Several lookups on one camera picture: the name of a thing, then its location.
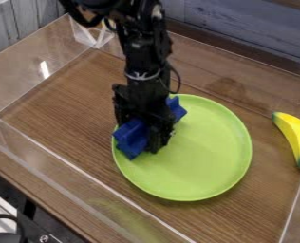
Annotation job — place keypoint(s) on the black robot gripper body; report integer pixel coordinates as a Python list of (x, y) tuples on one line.
[(145, 93)]

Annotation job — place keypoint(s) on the green round plate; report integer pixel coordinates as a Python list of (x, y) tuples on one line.
[(204, 161)]

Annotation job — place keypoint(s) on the blue star-shaped block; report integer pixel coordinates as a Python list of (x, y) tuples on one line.
[(131, 135)]

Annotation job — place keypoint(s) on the clear acrylic enclosure wall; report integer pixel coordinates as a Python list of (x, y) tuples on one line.
[(56, 138)]

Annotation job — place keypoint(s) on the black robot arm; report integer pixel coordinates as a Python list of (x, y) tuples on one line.
[(137, 20)]

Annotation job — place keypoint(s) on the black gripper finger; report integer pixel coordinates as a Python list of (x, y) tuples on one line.
[(160, 132), (123, 110)]

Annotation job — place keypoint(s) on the yellow toy banana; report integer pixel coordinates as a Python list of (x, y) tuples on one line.
[(288, 124)]

